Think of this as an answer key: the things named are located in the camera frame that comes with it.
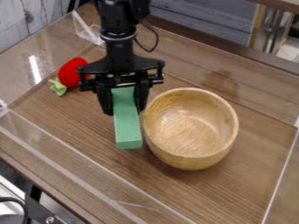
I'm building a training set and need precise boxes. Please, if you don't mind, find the clear acrylic corner bracket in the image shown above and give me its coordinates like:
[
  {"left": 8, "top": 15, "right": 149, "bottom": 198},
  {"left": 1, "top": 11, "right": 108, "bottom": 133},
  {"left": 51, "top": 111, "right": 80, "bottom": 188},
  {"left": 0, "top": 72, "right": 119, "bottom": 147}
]
[{"left": 71, "top": 11, "right": 104, "bottom": 46}]

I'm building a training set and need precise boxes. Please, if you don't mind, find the red plush strawberry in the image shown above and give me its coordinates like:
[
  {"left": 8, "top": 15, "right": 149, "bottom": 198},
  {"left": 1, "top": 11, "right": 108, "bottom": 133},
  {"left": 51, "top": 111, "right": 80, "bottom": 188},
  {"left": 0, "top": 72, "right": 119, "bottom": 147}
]
[{"left": 48, "top": 57, "right": 88, "bottom": 96}]

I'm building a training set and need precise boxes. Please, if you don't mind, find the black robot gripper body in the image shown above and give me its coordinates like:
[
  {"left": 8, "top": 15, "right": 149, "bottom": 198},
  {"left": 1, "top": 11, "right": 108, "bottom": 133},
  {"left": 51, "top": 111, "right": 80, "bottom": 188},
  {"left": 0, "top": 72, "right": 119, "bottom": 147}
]
[{"left": 77, "top": 35, "right": 165, "bottom": 91}]

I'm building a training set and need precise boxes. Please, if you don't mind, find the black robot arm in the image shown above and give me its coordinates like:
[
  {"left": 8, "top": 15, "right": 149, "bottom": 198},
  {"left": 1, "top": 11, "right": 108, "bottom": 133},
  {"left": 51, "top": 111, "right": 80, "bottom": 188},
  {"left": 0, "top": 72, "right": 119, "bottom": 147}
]
[{"left": 76, "top": 0, "right": 165, "bottom": 116}]

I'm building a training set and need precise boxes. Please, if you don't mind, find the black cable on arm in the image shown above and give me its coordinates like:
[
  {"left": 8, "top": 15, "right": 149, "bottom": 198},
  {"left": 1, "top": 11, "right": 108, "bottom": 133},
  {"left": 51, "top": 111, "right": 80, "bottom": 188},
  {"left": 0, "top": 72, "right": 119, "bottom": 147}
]
[{"left": 133, "top": 20, "right": 161, "bottom": 54}]

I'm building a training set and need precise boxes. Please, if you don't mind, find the black table leg clamp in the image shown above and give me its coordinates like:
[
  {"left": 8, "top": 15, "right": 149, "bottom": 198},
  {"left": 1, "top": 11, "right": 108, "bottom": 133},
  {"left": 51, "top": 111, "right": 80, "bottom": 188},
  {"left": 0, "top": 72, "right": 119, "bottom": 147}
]
[{"left": 0, "top": 183, "right": 68, "bottom": 224}]

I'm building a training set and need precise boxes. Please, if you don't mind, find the gold metal furniture frame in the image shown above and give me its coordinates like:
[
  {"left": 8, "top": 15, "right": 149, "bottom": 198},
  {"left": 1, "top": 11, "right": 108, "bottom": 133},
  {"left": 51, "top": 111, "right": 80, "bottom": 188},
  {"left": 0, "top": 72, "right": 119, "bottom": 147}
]
[{"left": 248, "top": 3, "right": 296, "bottom": 55}]

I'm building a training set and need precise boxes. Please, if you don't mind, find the green rectangular block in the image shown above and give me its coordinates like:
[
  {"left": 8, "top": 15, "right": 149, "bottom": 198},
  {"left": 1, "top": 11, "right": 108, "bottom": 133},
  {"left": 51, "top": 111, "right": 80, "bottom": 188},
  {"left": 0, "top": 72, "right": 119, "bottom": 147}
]
[{"left": 112, "top": 87, "right": 143, "bottom": 150}]

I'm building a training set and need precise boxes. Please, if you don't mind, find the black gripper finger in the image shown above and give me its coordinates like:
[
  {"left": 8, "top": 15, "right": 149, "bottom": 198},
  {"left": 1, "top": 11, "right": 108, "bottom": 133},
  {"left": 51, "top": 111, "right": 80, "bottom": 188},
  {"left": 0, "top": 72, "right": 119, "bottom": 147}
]
[
  {"left": 135, "top": 83, "right": 151, "bottom": 112},
  {"left": 96, "top": 86, "right": 113, "bottom": 116}
]

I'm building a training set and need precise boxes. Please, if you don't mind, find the brown wooden bowl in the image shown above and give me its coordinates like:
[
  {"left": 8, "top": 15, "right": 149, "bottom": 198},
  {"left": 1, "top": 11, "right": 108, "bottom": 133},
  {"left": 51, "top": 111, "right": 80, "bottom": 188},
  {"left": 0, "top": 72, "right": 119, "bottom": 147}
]
[{"left": 143, "top": 87, "right": 239, "bottom": 171}]

